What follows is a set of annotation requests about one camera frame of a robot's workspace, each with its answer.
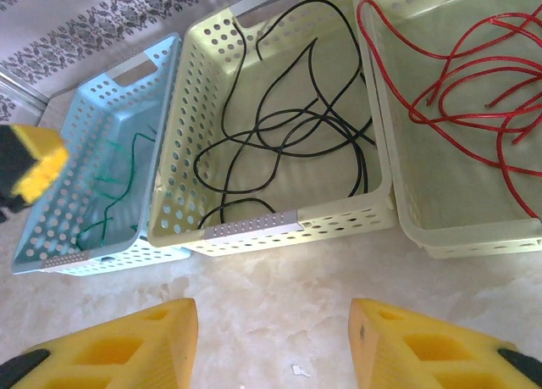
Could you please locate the yellow perforated plastic basket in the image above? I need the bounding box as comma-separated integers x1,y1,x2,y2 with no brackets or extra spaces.
146,0,399,258
350,0,542,261

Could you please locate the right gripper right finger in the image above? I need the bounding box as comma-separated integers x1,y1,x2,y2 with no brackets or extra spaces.
348,297,542,389

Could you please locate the blue perforated plastic basket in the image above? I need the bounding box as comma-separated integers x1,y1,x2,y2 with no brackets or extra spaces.
10,31,194,276

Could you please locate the left aluminium frame post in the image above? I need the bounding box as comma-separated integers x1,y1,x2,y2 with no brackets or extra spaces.
0,69,50,114

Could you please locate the red cable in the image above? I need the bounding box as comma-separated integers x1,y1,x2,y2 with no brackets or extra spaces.
482,87,542,220
408,7,542,136
355,0,542,136

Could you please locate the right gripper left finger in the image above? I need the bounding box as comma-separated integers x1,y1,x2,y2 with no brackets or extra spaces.
0,297,200,389

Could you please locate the black cable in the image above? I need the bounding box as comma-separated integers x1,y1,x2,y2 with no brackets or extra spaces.
198,36,369,229
256,0,378,148
192,18,378,195

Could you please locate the green cable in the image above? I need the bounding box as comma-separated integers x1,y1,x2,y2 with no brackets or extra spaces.
75,132,158,250
95,141,124,186

